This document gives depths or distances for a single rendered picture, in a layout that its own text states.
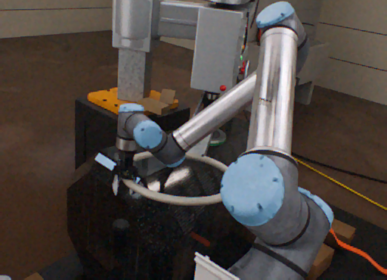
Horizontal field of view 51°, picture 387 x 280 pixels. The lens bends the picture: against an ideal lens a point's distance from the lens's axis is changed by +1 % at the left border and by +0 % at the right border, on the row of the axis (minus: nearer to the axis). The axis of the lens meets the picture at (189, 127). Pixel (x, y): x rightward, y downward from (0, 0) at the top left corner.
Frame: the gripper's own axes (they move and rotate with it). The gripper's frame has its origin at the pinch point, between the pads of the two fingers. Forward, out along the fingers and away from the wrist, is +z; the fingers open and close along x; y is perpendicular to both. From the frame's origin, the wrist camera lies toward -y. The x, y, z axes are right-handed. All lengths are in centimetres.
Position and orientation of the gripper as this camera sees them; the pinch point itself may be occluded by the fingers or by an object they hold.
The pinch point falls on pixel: (122, 191)
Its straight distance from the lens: 166.8
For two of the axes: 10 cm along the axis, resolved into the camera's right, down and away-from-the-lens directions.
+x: 9.5, 0.3, 3.0
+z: -1.3, 9.3, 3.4
